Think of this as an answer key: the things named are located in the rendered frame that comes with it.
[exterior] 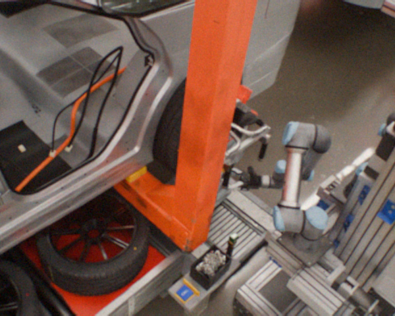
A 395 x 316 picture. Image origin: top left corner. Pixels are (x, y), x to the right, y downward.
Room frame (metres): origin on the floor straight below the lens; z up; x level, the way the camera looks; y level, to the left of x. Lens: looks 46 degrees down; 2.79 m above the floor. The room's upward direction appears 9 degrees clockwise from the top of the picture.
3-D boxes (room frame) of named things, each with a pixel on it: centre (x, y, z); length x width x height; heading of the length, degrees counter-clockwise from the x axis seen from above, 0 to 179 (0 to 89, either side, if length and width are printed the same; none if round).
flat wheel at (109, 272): (1.55, 0.56, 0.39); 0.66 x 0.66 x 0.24
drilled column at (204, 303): (1.35, -0.12, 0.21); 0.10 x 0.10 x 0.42; 53
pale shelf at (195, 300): (1.38, -0.14, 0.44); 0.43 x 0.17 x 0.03; 143
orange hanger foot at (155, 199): (1.77, 0.26, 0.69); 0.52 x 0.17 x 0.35; 53
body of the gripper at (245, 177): (1.82, -0.31, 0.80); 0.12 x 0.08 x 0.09; 98
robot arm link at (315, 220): (1.45, -0.61, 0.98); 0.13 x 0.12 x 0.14; 92
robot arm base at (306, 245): (1.45, -0.61, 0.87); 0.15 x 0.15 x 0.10
